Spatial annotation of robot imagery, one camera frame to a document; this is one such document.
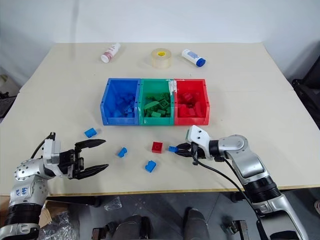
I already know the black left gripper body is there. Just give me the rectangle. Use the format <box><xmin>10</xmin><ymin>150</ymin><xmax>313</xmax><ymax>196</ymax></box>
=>
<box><xmin>57</xmin><ymin>148</ymin><xmax>85</xmax><ymax>180</ymax></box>

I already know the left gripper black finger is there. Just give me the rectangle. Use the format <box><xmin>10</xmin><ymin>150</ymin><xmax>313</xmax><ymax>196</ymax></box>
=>
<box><xmin>74</xmin><ymin>138</ymin><xmax>107</xmax><ymax>154</ymax></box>
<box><xmin>68</xmin><ymin>163</ymin><xmax>110</xmax><ymax>181</ymax></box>

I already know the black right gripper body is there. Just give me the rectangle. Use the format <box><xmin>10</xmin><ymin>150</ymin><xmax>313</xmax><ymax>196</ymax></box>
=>
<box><xmin>189</xmin><ymin>141</ymin><xmax>208</xmax><ymax>161</ymax></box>

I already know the white tape strip on bins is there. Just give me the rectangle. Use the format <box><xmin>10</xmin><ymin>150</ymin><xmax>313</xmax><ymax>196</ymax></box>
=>
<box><xmin>165</xmin><ymin>78</ymin><xmax>178</xmax><ymax>95</ymax></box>

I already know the red plastic bin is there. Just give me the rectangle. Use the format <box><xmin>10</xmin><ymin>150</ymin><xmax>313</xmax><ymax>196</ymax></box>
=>
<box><xmin>172</xmin><ymin>78</ymin><xmax>211</xmax><ymax>126</ymax></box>

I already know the red square block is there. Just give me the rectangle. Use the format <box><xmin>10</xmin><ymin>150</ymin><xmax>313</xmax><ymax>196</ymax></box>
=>
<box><xmin>151</xmin><ymin>141</ymin><xmax>164</xmax><ymax>153</ymax></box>

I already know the black table base bar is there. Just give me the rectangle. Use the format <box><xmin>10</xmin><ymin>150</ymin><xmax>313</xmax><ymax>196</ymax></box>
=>
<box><xmin>46</xmin><ymin>195</ymin><xmax>102</xmax><ymax>208</ymax></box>

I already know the large red block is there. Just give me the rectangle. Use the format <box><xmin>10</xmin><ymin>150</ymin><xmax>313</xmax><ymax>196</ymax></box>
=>
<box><xmin>176</xmin><ymin>104</ymin><xmax>196</xmax><ymax>118</ymax></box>

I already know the green plastic bin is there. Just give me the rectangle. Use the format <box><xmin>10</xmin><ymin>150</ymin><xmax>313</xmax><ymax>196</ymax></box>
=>
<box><xmin>137</xmin><ymin>78</ymin><xmax>175</xmax><ymax>126</ymax></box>

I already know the clear plastic bag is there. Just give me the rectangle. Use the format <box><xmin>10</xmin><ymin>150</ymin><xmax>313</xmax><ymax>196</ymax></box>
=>
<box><xmin>103</xmin><ymin>196</ymin><xmax>123</xmax><ymax>211</ymax></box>

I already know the red ribbed block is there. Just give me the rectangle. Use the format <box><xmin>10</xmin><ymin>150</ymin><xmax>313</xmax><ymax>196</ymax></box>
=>
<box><xmin>193</xmin><ymin>101</ymin><xmax>205</xmax><ymax>118</ymax></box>

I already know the green square studded block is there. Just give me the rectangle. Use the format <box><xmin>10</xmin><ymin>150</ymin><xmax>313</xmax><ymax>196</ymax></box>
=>
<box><xmin>157</xmin><ymin>98</ymin><xmax>171</xmax><ymax>110</ymax></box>

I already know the red studded block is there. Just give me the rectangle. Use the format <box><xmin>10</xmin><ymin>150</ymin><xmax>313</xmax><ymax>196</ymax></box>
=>
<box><xmin>181</xmin><ymin>92</ymin><xmax>195</xmax><ymax>103</ymax></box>

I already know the blue studded block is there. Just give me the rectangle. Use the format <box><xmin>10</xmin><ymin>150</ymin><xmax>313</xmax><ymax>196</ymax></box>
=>
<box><xmin>123</xmin><ymin>105</ymin><xmax>135</xmax><ymax>118</ymax></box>

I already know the blue plastic bin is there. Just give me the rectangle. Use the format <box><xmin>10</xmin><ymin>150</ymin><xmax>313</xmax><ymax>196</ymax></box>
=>
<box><xmin>99</xmin><ymin>77</ymin><xmax>142</xmax><ymax>126</ymax></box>

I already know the green sloped block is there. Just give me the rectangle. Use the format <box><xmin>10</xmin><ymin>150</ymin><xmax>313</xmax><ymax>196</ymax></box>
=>
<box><xmin>144</xmin><ymin>100</ymin><xmax>160</xmax><ymax>111</ymax></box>

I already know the cardboard box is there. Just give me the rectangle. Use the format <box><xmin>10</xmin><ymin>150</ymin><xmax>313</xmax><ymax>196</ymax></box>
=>
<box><xmin>39</xmin><ymin>201</ymin><xmax>65</xmax><ymax>230</ymax></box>

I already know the black table caster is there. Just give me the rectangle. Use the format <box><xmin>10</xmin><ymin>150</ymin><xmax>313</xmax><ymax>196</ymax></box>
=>
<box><xmin>230</xmin><ymin>191</ymin><xmax>248</xmax><ymax>204</ymax></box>

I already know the crumpled dark plastic bag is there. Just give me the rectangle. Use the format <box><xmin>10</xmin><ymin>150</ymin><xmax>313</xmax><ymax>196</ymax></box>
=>
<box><xmin>38</xmin><ymin>211</ymin><xmax>79</xmax><ymax>240</ymax></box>

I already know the dark rounded shape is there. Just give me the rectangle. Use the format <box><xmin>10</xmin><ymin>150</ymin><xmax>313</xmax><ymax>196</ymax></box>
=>
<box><xmin>115</xmin><ymin>215</ymin><xmax>151</xmax><ymax>240</ymax></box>
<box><xmin>184</xmin><ymin>207</ymin><xmax>210</xmax><ymax>240</ymax></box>

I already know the black equipment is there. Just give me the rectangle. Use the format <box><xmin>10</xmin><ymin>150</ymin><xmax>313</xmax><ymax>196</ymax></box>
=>
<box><xmin>0</xmin><ymin>91</ymin><xmax>18</xmax><ymax>122</ymax></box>

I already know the white bottle with blue cap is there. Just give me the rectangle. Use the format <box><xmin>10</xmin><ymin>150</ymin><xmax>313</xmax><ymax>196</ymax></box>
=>
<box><xmin>181</xmin><ymin>48</ymin><xmax>207</xmax><ymax>68</ymax></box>

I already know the clear tape roll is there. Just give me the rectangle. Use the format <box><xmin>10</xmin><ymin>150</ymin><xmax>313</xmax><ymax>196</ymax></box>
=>
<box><xmin>150</xmin><ymin>48</ymin><xmax>174</xmax><ymax>70</ymax></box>

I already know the white bottle with red print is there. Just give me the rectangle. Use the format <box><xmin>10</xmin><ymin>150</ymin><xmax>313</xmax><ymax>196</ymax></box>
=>
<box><xmin>100</xmin><ymin>42</ymin><xmax>122</xmax><ymax>63</ymax></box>

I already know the black chair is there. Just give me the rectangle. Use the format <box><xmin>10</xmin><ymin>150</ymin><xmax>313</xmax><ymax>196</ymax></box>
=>
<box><xmin>291</xmin><ymin>39</ymin><xmax>320</xmax><ymax>122</ymax></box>

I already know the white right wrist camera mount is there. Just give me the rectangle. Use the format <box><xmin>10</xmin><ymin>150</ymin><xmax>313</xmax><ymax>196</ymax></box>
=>
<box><xmin>185</xmin><ymin>124</ymin><xmax>214</xmax><ymax>160</ymax></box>

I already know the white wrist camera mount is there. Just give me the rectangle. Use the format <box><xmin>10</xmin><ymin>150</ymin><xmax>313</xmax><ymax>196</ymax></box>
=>
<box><xmin>185</xmin><ymin>124</ymin><xmax>214</xmax><ymax>160</ymax></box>
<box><xmin>41</xmin><ymin>139</ymin><xmax>62</xmax><ymax>166</ymax></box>

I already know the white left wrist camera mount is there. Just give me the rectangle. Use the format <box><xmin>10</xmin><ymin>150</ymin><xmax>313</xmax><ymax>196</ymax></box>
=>
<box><xmin>41</xmin><ymin>139</ymin><xmax>62</xmax><ymax>166</ymax></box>

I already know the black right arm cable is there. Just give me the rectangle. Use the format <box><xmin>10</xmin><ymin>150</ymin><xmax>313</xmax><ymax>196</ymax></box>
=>
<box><xmin>191</xmin><ymin>154</ymin><xmax>267</xmax><ymax>240</ymax></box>

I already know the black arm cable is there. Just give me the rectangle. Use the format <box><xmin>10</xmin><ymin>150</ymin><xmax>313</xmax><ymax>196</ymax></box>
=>
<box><xmin>30</xmin><ymin>131</ymin><xmax>56</xmax><ymax>159</ymax></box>
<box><xmin>191</xmin><ymin>154</ymin><xmax>267</xmax><ymax>240</ymax></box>

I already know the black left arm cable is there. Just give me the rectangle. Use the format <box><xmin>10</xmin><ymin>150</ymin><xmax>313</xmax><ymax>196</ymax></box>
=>
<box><xmin>30</xmin><ymin>131</ymin><xmax>56</xmax><ymax>159</ymax></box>

